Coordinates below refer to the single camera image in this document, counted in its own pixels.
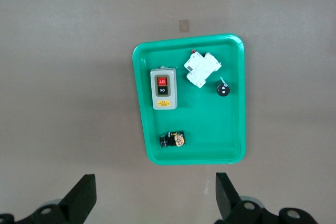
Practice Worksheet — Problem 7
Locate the small black round buzzer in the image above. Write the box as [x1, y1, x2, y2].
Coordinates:
[216, 76, 231, 97]

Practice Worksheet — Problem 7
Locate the white circuit breaker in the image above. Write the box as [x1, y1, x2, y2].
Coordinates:
[183, 49, 223, 89]

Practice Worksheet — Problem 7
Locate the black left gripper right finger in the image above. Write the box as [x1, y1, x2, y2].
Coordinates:
[214, 172, 318, 224]

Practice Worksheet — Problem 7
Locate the brownish tape patch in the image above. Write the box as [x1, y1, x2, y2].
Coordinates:
[179, 19, 190, 33]

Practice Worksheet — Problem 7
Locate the grey on-off switch box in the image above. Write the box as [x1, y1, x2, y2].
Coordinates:
[150, 66, 179, 111]

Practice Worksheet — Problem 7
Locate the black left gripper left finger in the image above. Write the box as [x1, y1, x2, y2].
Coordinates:
[0, 174, 97, 224]

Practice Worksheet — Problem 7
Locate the black push button switch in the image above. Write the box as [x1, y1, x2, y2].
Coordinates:
[159, 130, 186, 149]

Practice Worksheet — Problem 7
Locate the green plastic tray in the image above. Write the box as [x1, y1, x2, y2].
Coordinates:
[132, 33, 247, 166]

